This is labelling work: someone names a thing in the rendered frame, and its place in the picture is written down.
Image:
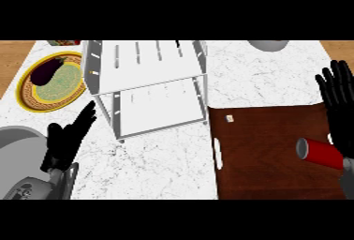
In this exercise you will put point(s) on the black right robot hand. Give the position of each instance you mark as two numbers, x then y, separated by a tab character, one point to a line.
339	109

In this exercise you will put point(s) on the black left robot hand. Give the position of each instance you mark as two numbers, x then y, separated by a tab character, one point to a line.
63	143

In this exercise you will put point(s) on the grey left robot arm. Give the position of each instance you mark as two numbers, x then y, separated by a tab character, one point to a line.
43	185

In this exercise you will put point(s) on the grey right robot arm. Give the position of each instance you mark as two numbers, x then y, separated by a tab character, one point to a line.
348	178

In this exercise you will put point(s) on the red can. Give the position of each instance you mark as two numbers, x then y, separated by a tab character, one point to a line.
320	152

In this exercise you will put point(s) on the brown wooden tray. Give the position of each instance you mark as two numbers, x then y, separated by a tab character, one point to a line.
276	153

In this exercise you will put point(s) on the grey round pot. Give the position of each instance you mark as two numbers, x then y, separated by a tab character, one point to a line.
21	150

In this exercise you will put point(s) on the yellow patterned plate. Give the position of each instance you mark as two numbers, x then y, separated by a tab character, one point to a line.
53	82

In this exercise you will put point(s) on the dark purple eggplant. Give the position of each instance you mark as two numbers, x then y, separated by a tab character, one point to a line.
46	71

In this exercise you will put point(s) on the grey bowl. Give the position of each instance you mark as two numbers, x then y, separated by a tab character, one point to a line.
269	45

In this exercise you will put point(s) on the red and green object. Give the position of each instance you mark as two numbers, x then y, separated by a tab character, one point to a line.
63	42

